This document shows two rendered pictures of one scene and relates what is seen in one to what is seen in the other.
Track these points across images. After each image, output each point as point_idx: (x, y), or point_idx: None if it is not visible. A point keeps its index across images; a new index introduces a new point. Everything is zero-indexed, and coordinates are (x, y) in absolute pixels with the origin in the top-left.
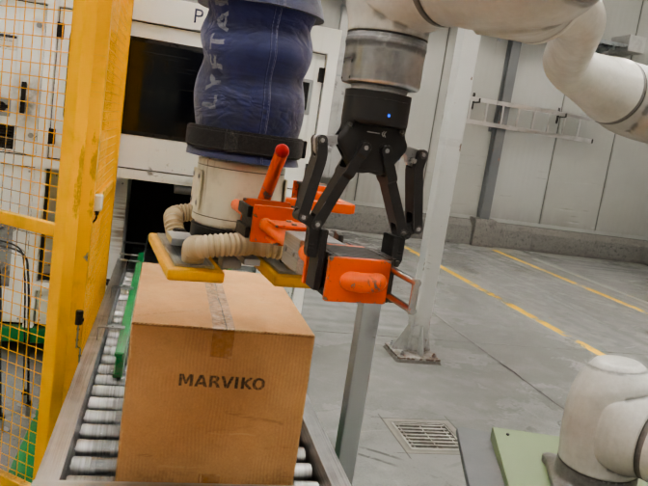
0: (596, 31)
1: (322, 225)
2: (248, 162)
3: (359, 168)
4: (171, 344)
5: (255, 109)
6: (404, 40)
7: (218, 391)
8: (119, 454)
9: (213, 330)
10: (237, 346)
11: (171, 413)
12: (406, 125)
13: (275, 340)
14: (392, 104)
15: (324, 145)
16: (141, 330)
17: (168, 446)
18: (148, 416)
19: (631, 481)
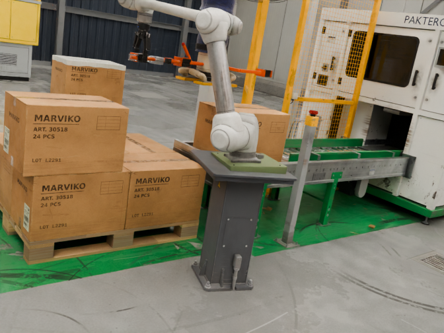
0: (149, 6)
1: (135, 47)
2: (197, 51)
3: (139, 37)
4: (205, 109)
5: (199, 37)
6: (139, 12)
7: (211, 125)
8: (193, 139)
9: (212, 106)
10: (216, 112)
11: (203, 129)
12: (143, 28)
13: None
14: (139, 24)
15: (135, 33)
16: (200, 104)
17: (201, 140)
18: (199, 129)
19: (236, 151)
